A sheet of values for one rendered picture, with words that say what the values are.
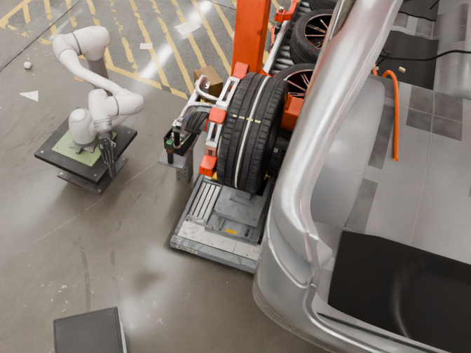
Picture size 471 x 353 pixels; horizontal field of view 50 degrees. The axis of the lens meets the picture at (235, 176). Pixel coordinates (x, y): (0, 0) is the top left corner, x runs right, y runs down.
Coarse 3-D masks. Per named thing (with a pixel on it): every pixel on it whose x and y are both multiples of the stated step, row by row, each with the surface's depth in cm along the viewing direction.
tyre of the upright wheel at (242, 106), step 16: (256, 80) 267; (272, 80) 271; (240, 96) 259; (256, 96) 259; (272, 96) 260; (240, 112) 256; (256, 112) 256; (272, 112) 255; (224, 128) 258; (240, 128) 256; (256, 128) 254; (224, 144) 259; (240, 144) 257; (256, 144) 256; (224, 160) 263; (240, 160) 261; (256, 160) 258; (224, 176) 274; (240, 176) 269; (256, 176) 265; (256, 192) 286
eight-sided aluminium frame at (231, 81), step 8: (232, 80) 273; (240, 80) 276; (224, 88) 269; (232, 88) 269; (224, 96) 269; (232, 96) 267; (216, 104) 262; (224, 104) 262; (208, 136) 265; (216, 136) 264; (208, 144) 265; (216, 144) 265; (208, 152) 271; (216, 152) 270; (216, 168) 283
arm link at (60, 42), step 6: (54, 36) 285; (60, 36) 282; (66, 36) 281; (72, 36) 280; (54, 42) 281; (60, 42) 279; (66, 42) 278; (72, 42) 279; (54, 48) 280; (60, 48) 276; (66, 48) 276; (72, 48) 279; (78, 48) 282; (78, 54) 285
